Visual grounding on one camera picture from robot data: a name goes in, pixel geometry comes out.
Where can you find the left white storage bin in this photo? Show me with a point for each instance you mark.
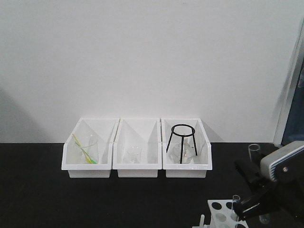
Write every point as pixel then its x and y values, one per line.
pixel 73 160

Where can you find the clear glass flask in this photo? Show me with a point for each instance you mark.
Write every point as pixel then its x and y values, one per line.
pixel 174 142

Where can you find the clear glass beaker left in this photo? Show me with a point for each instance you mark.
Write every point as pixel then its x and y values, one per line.
pixel 91 147

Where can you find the right white storage bin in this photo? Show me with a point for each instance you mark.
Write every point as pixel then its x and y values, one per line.
pixel 200 164

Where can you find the black metal tripod stand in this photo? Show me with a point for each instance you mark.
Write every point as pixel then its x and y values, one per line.
pixel 186 152

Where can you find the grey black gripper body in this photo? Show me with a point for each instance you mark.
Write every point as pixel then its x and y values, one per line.
pixel 285 169

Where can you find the white storage bin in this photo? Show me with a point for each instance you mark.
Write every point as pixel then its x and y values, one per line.
pixel 73 160
pixel 145 133
pixel 200 164

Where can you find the yellow green plastic dropper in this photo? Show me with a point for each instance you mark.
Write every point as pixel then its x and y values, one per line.
pixel 87 157

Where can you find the clear glass test tube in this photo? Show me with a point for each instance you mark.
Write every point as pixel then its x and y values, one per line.
pixel 254 153

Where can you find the middle white storage bin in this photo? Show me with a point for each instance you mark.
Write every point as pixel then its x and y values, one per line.
pixel 145 133

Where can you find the white test tube rack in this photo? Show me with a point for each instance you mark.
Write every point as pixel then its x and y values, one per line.
pixel 221 215

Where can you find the blue-grey pegboard drying rack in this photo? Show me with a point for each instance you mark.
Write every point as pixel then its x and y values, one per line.
pixel 294 130

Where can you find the small clear glass beaker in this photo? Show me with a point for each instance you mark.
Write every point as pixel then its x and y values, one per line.
pixel 134 154

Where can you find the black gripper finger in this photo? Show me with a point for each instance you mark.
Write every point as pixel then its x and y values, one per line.
pixel 262 201
pixel 250 173

